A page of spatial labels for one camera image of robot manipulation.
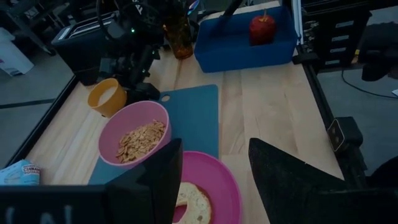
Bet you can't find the black table-level camera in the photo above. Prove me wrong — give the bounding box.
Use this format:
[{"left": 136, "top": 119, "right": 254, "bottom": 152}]
[{"left": 326, "top": 116, "right": 364, "bottom": 154}]

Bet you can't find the blue plastic bin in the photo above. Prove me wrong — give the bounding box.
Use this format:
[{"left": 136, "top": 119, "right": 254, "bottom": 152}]
[{"left": 193, "top": 5, "right": 299, "bottom": 74}]

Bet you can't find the yellow cup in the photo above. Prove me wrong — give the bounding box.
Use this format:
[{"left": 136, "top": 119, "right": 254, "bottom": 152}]
[{"left": 87, "top": 77, "right": 128, "bottom": 119}]

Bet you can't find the cereal squares pile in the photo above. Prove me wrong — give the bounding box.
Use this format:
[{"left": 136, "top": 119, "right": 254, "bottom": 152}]
[{"left": 115, "top": 119, "right": 167, "bottom": 165}]

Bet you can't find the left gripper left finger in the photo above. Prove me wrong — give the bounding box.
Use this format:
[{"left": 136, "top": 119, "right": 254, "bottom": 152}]
[{"left": 105, "top": 138, "right": 183, "bottom": 224}]

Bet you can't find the magenta plate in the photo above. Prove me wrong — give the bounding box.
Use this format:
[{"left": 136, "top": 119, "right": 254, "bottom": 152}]
[{"left": 172, "top": 150, "right": 243, "bottom": 224}]

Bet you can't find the white cardboard box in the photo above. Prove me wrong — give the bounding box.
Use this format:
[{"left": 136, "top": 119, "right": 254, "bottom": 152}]
[{"left": 0, "top": 27, "right": 35, "bottom": 77}]

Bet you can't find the amber drinking glass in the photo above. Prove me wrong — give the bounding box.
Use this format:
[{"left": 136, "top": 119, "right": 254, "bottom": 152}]
[{"left": 162, "top": 17, "right": 195, "bottom": 60}]

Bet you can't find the white rice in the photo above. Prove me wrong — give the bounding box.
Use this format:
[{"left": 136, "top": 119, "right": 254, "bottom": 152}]
[{"left": 97, "top": 86, "right": 118, "bottom": 107}]

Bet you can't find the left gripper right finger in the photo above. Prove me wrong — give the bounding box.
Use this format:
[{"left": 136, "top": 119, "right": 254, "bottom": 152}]
[{"left": 248, "top": 138, "right": 346, "bottom": 224}]

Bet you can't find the black floor cable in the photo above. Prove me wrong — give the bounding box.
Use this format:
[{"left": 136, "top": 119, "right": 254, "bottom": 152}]
[{"left": 341, "top": 68, "right": 398, "bottom": 100}]

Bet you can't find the black toaster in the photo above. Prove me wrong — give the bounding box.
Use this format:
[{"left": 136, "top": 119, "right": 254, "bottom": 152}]
[{"left": 50, "top": 12, "right": 126, "bottom": 87}]

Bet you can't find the blue placemat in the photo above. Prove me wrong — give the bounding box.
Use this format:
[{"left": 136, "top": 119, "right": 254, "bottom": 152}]
[{"left": 88, "top": 83, "right": 220, "bottom": 186}]

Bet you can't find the black chair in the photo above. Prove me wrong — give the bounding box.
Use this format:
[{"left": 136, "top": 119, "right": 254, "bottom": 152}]
[{"left": 357, "top": 21, "right": 398, "bottom": 82}]

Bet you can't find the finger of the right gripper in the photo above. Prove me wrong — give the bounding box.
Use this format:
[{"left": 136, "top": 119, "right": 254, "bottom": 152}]
[{"left": 126, "top": 81, "right": 162, "bottom": 105}]

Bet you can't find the light pink bowl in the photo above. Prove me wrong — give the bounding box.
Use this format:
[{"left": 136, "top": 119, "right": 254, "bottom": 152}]
[{"left": 98, "top": 100, "right": 173, "bottom": 170}]

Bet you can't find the cinnamon squares cereal box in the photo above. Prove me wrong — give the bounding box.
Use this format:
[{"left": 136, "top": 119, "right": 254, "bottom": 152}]
[{"left": 0, "top": 159, "right": 42, "bottom": 187}]

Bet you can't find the black aluminium table frame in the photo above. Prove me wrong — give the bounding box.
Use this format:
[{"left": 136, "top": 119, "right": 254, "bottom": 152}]
[{"left": 6, "top": 0, "right": 374, "bottom": 190}]

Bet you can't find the black drawer cabinet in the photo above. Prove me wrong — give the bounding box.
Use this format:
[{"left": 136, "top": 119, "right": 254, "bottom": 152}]
[{"left": 300, "top": 0, "right": 373, "bottom": 68}]

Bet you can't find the red apple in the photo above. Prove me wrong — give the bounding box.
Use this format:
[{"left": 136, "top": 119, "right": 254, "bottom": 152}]
[{"left": 248, "top": 10, "right": 277, "bottom": 47}]

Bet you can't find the bagel half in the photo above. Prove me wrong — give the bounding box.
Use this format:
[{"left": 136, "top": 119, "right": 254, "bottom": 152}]
[{"left": 173, "top": 181, "right": 213, "bottom": 224}]

